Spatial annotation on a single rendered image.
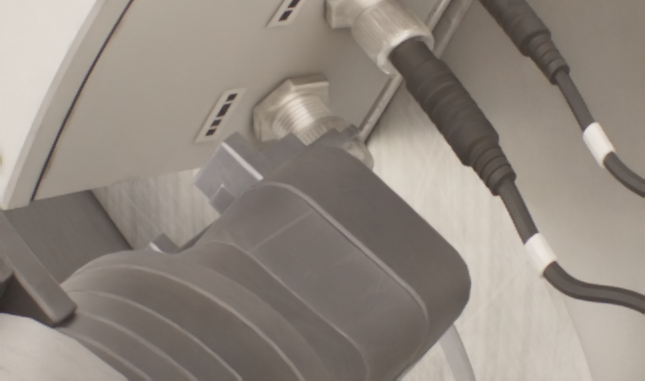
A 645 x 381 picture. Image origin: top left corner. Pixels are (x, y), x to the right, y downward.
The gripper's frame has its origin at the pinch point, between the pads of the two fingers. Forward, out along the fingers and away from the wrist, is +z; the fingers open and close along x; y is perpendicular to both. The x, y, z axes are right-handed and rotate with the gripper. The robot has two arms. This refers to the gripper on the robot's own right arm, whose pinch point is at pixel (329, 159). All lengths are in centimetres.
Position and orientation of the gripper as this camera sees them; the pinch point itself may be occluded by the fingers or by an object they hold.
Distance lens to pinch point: 84.9
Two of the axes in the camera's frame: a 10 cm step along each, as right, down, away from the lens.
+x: 5.6, -6.9, -4.6
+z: 3.7, -2.8, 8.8
